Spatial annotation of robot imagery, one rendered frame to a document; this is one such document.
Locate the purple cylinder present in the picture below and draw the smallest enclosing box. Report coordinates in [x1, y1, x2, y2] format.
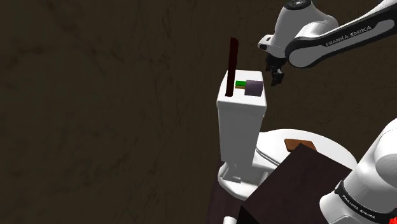
[244, 80, 265, 97]

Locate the dark red upright slab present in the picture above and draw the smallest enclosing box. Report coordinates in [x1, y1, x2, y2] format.
[225, 37, 239, 97]

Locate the brown flat tile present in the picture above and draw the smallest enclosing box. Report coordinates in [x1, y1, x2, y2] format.
[284, 138, 317, 153]

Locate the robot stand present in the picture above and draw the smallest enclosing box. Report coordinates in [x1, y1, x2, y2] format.
[237, 143, 353, 224]

